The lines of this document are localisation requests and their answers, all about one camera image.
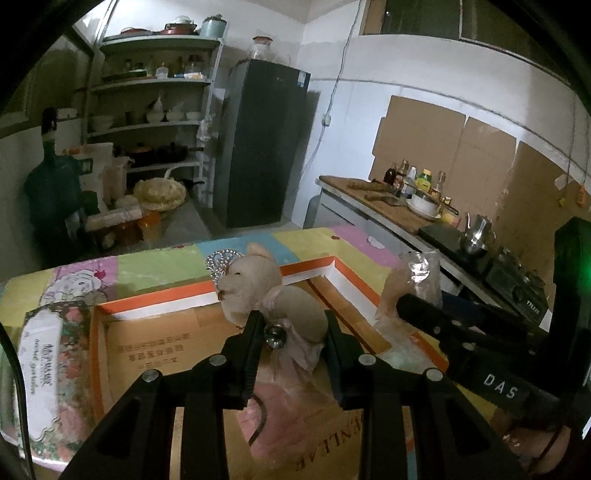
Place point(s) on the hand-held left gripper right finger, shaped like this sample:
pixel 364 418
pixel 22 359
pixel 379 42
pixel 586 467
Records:
pixel 333 341

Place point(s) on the orange-rimmed cardboard box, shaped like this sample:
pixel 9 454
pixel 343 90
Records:
pixel 152 350

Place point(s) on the orange plastic container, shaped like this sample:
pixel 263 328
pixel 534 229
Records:
pixel 148 225

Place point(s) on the dark refrigerator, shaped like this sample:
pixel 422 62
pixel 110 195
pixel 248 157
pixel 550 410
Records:
pixel 263 143

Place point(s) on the tall cardboard sheet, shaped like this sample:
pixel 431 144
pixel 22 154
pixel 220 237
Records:
pixel 540 203

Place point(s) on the row of condiment bottles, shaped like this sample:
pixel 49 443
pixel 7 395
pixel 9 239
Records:
pixel 415 177

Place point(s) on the glass jar with lid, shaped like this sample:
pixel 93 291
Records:
pixel 264 48

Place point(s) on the black induction cooktop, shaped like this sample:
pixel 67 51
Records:
pixel 445 237

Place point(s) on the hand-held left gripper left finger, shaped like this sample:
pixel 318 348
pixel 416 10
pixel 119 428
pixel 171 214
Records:
pixel 251 339

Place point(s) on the person's right hand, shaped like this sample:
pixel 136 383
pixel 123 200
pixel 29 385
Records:
pixel 531 447

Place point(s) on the silver bead tiara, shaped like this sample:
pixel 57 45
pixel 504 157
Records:
pixel 220 261

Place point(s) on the teal pot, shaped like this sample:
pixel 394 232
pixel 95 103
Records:
pixel 213 26

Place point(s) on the wooden cutting board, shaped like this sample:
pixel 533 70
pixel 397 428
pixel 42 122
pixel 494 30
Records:
pixel 360 196

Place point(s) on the red pan with lid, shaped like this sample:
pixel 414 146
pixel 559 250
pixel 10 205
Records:
pixel 179 26

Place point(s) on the white bowl on plate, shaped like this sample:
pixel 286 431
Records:
pixel 425 203

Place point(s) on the wall socket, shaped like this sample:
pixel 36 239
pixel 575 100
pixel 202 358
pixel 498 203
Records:
pixel 328 119

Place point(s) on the clear plastic bag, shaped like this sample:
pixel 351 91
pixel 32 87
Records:
pixel 422 272

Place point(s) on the beige teddy bear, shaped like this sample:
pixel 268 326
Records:
pixel 249 281

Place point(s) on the black gas stove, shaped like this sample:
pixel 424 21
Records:
pixel 517 286

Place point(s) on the kitchen counter cabinet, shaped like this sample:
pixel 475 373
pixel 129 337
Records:
pixel 351 214

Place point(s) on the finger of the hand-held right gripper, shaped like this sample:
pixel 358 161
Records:
pixel 429 316

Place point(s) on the row of jars and bottles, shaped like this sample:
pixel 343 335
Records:
pixel 157 70

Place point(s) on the large cardboard sheet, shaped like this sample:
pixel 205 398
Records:
pixel 415 134

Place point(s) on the black wok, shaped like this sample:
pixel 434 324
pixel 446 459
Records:
pixel 173 153

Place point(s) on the metal kettle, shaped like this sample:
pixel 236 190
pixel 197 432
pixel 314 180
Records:
pixel 475 235

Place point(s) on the white sack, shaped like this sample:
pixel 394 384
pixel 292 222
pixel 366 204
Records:
pixel 98 170

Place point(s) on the woven straw basket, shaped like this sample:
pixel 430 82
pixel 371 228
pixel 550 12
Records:
pixel 159 194

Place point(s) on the pink cloth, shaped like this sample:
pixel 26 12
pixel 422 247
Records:
pixel 286 410

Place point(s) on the blue water jug with pump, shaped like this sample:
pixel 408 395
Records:
pixel 53 189

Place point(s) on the white shelf rack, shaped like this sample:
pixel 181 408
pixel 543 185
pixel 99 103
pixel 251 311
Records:
pixel 210 115

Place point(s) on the cleaver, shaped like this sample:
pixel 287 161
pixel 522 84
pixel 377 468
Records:
pixel 383 199

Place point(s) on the flat wooden box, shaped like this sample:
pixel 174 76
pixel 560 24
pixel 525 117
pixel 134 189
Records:
pixel 115 218

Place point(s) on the window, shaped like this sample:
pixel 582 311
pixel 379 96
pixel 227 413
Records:
pixel 461 18

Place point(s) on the medium cardboard sheet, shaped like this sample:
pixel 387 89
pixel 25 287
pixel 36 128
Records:
pixel 485 161

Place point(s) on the pink floral tissue pack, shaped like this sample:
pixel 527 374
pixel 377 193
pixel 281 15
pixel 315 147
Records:
pixel 51 364

